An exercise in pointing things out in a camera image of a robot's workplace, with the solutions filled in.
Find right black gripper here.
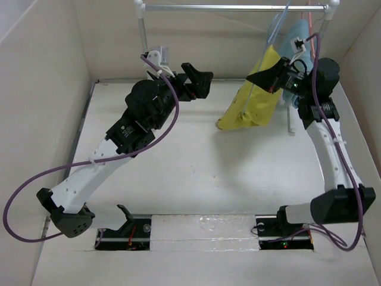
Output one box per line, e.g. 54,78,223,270
247,56,314,98

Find yellow-green trousers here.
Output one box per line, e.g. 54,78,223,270
216,44,283,132

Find white foam block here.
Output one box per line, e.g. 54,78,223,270
150,214,259,252

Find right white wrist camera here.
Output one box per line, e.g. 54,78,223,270
290,37,307,63

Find light blue hanging garment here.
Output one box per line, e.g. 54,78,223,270
266,18,315,110

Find pink clothes hanger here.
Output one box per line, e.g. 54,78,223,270
307,12,316,60

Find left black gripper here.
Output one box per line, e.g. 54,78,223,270
151,64,213,130

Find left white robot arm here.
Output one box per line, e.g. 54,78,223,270
36,63,214,238

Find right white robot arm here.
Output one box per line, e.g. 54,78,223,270
246,57,376,235

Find white clothes rack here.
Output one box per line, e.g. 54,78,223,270
133,0,342,136

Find blue wire clothes hanger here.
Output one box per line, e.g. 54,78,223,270
242,0,294,116

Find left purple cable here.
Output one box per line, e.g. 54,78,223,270
2,56,181,244

